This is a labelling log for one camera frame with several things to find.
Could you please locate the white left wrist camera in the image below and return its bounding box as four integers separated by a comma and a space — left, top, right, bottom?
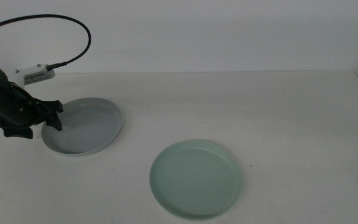
6, 63, 57, 90

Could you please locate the grey shallow bowl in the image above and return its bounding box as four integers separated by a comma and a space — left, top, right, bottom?
41, 97, 124, 156

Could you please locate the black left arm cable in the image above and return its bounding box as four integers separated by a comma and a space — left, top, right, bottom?
0, 14, 93, 72

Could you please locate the pale green shallow bowl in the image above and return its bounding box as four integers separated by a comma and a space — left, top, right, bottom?
149, 138, 242, 221

